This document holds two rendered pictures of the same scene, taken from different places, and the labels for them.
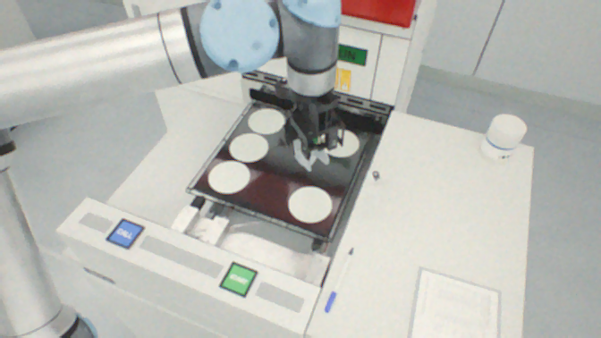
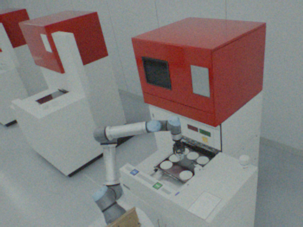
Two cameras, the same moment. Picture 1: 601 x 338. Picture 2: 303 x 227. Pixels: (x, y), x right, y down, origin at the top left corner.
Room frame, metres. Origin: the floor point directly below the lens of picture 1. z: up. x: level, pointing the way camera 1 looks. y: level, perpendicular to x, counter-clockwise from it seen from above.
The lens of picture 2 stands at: (-0.89, -0.66, 2.35)
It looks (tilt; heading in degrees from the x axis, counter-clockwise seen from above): 35 degrees down; 22
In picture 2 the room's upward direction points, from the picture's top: 7 degrees counter-clockwise
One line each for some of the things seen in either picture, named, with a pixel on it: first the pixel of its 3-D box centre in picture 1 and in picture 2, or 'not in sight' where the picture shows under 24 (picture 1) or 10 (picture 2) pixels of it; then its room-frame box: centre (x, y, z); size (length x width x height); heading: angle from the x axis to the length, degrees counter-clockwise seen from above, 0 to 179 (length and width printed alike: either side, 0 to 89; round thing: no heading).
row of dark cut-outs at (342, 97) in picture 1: (311, 89); (198, 143); (0.90, -0.04, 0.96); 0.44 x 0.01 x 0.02; 67
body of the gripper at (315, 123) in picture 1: (313, 114); (178, 145); (0.51, -0.03, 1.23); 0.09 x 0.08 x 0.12; 26
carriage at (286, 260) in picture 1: (247, 253); (164, 185); (0.45, 0.11, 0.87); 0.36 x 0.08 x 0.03; 67
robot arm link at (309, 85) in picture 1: (313, 71); (177, 135); (0.52, -0.03, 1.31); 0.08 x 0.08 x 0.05
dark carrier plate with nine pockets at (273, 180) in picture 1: (286, 159); (184, 162); (0.70, 0.02, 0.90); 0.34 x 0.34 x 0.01; 67
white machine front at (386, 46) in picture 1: (254, 54); (183, 130); (0.98, 0.12, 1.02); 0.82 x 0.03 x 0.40; 67
